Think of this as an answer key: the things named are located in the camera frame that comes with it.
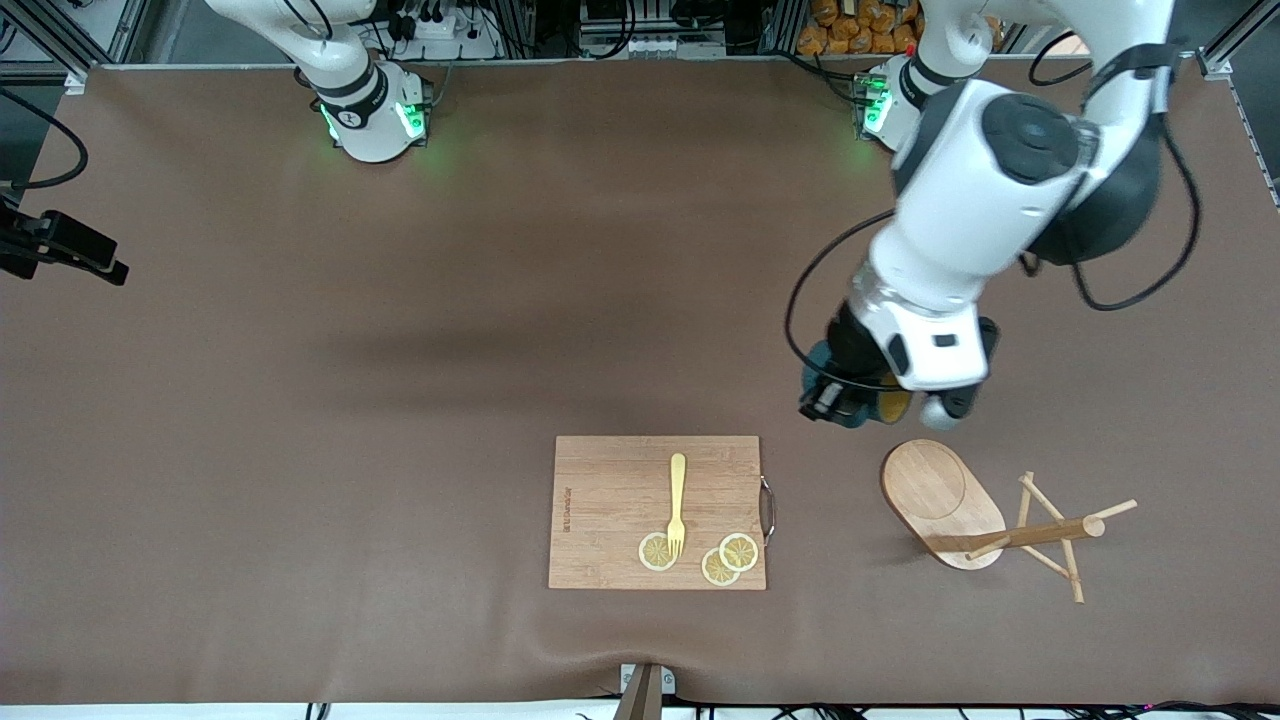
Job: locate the white power strip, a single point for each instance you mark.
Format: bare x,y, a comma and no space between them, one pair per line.
440,30

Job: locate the dark green cup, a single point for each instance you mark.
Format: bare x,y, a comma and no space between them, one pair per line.
893,405

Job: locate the camera mount post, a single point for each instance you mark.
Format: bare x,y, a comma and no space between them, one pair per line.
645,695

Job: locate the bag of orange snacks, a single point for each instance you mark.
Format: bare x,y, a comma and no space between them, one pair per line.
850,30

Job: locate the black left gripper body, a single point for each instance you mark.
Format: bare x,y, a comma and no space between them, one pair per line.
851,348

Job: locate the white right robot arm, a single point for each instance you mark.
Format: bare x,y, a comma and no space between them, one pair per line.
370,130

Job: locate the brown table cover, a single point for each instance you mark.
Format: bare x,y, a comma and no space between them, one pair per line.
300,560

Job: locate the wooden cup rack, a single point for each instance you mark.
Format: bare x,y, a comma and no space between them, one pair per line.
935,490

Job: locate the bamboo cutting board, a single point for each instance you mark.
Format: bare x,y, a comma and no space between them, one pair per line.
610,500

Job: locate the lemon slice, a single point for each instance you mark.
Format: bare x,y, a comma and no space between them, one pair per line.
712,572
652,553
742,551

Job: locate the yellow fork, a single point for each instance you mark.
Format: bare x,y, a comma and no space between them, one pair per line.
678,490

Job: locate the grey control box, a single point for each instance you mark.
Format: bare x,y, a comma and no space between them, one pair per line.
650,45

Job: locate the aluminium frame strut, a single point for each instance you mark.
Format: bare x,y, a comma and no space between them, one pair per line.
125,30
1235,28

